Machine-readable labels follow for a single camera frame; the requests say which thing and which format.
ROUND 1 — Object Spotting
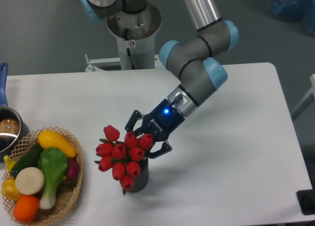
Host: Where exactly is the yellow bell pepper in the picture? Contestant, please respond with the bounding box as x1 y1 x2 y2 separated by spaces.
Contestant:
1 177 22 201

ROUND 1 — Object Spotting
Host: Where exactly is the black device at table edge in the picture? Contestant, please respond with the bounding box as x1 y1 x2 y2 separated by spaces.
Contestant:
296 189 315 215

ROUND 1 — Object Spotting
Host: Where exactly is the blue handled saucepan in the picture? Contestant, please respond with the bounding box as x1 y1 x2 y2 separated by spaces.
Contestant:
0 62 29 162

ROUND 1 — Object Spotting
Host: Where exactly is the orange fruit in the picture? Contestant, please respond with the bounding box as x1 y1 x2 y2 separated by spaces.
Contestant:
13 195 39 223

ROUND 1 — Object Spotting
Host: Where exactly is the cream round bun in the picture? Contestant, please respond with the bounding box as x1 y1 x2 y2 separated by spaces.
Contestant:
15 167 45 195

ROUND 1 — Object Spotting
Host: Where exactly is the green bok choy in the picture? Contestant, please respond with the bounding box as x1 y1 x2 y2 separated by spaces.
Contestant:
37 147 67 210

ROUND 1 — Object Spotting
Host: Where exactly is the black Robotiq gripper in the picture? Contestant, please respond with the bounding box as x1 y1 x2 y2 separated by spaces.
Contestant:
125 99 185 159

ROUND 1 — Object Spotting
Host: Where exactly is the dark green cucumber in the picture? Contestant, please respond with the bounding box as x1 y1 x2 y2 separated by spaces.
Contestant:
10 142 44 178

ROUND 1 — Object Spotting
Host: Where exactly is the dark grey ribbed vase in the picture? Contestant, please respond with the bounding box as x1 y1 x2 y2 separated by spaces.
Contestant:
128 157 149 193

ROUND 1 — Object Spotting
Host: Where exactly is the blue plastic bag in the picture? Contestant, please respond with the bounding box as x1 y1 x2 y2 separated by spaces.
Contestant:
268 0 315 36

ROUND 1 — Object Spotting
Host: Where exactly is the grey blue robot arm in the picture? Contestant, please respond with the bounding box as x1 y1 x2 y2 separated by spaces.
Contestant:
79 0 239 159

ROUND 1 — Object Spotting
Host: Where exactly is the yellow squash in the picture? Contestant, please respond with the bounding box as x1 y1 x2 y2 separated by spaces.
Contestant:
37 130 77 158

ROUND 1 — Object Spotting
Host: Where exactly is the red tulip bouquet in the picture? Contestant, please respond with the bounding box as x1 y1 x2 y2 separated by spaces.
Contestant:
95 125 154 194

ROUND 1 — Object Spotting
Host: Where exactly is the white frame at right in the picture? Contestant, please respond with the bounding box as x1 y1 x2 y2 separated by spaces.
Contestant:
291 74 315 122

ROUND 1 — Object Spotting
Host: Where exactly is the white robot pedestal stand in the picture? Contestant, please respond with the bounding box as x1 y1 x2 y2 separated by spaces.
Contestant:
86 3 161 71

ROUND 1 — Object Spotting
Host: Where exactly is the woven wicker basket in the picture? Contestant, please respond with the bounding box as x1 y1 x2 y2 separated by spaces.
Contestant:
2 127 83 226

